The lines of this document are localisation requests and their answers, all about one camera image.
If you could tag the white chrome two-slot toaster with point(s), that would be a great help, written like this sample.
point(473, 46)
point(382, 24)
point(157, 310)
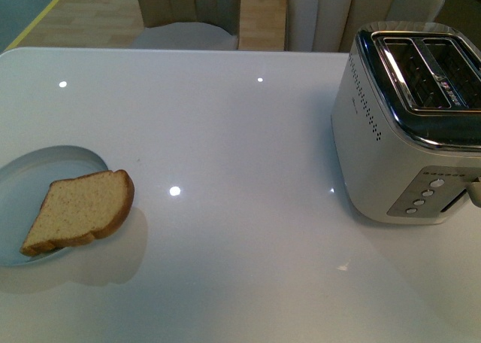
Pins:
point(406, 122)

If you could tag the slice of brown bread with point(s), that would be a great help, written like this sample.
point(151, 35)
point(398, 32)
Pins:
point(78, 211)

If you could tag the light blue round plate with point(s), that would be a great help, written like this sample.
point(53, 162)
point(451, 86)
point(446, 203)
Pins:
point(24, 185)

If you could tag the beige upholstered chair left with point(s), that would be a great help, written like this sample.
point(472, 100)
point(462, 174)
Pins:
point(189, 25)

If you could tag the beige upholstered chair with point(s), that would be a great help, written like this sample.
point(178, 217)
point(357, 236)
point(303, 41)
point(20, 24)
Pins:
point(330, 25)
point(189, 25)

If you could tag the beige upholstered chair right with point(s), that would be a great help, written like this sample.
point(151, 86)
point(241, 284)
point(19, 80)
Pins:
point(330, 25)

